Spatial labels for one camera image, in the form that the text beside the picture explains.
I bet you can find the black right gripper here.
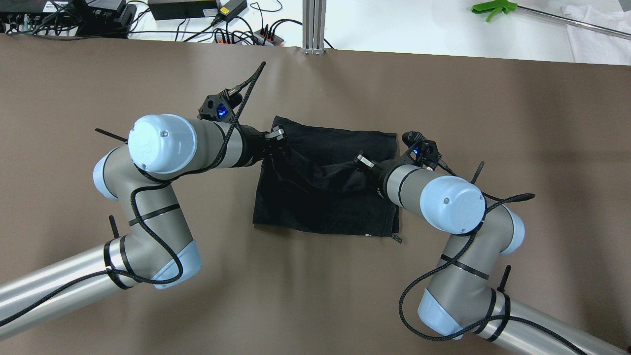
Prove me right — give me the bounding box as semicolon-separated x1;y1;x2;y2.
356;153;395;198

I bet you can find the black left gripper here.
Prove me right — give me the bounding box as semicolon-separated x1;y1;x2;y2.
241;124;287;166

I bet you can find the black printed t-shirt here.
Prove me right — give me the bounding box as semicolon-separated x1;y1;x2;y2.
252;116;400;237

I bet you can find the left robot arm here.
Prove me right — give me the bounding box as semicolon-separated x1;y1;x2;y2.
1;114;286;339

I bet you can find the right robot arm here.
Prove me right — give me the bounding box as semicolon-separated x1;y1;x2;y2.
354;153;625;355

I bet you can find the orange grey usb hub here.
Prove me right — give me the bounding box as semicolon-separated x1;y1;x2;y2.
254;27;285;47

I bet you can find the black power adapter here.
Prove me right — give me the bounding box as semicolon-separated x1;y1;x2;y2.
211;0;246;27

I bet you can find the black electronics box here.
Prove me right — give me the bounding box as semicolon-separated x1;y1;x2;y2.
70;0;138;38

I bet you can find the white cloth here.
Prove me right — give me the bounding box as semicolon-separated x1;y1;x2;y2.
562;5;631;66

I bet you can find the aluminium frame post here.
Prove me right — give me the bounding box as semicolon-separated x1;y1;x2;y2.
301;0;326;56

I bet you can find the green handled reach tool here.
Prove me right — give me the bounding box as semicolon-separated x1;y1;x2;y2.
471;0;631;40

